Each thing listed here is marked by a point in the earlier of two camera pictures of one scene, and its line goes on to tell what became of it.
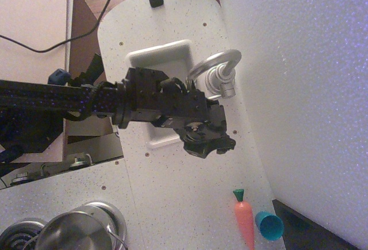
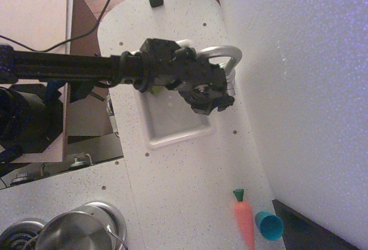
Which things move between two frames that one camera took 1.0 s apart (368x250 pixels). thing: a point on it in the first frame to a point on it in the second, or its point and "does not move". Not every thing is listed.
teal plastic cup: (271, 226) does not move
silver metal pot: (96, 225) does not move
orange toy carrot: (245, 218) does not move
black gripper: (150, 94) to (164, 63)
